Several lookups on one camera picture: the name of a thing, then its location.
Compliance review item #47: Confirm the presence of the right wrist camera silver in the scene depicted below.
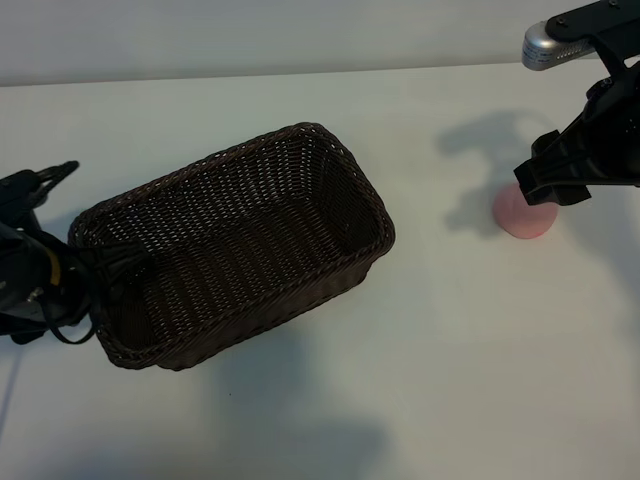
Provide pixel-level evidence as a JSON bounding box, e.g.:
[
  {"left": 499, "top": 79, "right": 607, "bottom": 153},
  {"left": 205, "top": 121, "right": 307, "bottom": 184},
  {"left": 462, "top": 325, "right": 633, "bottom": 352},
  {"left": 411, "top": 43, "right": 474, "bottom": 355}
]
[{"left": 521, "top": 0, "right": 640, "bottom": 74}]

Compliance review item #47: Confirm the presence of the pink peach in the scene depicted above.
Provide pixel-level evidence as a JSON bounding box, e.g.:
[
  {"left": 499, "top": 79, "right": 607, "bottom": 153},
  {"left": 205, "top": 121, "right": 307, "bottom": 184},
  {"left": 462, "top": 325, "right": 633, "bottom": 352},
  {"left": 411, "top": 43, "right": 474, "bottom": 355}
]
[{"left": 492, "top": 182, "right": 559, "bottom": 241}]

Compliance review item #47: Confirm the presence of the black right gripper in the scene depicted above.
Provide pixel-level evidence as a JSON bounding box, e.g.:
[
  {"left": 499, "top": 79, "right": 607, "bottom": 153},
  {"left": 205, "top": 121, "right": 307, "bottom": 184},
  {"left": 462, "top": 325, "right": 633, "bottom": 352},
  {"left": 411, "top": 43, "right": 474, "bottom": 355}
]
[{"left": 513, "top": 64, "right": 640, "bottom": 207}]

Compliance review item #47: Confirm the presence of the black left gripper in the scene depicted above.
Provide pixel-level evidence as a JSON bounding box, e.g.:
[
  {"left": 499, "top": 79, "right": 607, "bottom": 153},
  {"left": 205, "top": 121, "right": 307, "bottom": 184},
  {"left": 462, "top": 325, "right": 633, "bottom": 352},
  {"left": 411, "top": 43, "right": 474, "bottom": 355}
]
[{"left": 34, "top": 239, "right": 154, "bottom": 346}]

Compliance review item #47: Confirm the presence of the dark brown woven basket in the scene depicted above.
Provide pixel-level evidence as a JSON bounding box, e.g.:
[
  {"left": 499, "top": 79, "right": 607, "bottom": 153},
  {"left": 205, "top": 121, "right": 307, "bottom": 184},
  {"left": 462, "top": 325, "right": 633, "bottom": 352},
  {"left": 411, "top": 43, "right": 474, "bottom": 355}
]
[{"left": 67, "top": 121, "right": 397, "bottom": 372}]

